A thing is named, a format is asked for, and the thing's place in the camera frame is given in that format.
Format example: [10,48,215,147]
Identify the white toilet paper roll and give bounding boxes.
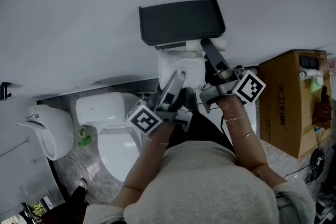
[157,50,207,90]

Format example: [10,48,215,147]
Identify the brown toy figure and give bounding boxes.
[312,85,332,129]

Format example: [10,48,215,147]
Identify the beaded wrist bracelet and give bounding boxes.
[146,137,170,146]

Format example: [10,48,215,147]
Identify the small black wall holder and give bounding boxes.
[0,82,14,100]

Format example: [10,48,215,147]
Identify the thin metal wall rod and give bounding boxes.
[0,137,29,158]

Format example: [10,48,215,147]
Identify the person's grey sweater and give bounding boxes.
[83,140,316,224]

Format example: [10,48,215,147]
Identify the black round disc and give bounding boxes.
[311,149,326,174]

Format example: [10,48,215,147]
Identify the person's right forearm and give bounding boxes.
[217,97,286,187]

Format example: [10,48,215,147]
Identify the white round urinal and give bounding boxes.
[15,104,76,161]

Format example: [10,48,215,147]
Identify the small black case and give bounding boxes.
[299,54,320,70]

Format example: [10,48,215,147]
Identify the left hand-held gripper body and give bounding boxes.
[127,91,194,135]

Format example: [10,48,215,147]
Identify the person's black trousers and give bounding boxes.
[166,110,236,153]

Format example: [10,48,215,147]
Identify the gold bangle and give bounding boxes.
[230,130,253,142]

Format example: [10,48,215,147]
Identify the person's left forearm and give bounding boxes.
[110,122,176,205]

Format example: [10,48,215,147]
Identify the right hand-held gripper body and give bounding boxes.
[198,65,267,114]

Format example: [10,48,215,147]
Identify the black shelf paper holder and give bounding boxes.
[138,0,226,50]

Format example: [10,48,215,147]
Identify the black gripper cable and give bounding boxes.
[219,115,227,137]

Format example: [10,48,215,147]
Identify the brown cardboard box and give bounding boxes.
[258,49,333,160]

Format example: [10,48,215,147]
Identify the white toilet with tank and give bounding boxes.
[75,91,144,183]

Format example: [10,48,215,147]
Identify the black floor cable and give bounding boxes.
[285,165,313,179]

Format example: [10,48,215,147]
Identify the thin chain bracelet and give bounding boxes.
[223,114,249,123]

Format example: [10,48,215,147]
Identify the green plastic bottle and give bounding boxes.
[78,136,92,147]

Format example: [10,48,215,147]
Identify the green crumpled bag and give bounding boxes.
[308,78,323,94]

